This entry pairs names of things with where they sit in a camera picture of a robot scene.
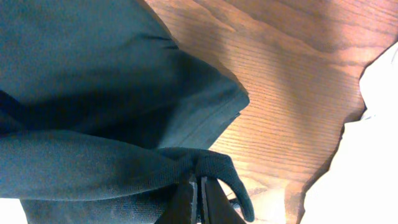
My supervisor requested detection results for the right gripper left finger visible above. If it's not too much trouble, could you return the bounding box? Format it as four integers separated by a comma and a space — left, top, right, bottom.
155, 179, 197, 224

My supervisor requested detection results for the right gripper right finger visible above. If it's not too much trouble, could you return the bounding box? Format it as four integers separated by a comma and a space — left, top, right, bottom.
200, 177, 245, 224

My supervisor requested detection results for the white clothes pile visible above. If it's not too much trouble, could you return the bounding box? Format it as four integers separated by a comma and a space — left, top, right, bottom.
301, 44, 397, 224

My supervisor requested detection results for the black t-shirt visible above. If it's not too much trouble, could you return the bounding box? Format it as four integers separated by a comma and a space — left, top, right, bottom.
1, 0, 254, 223

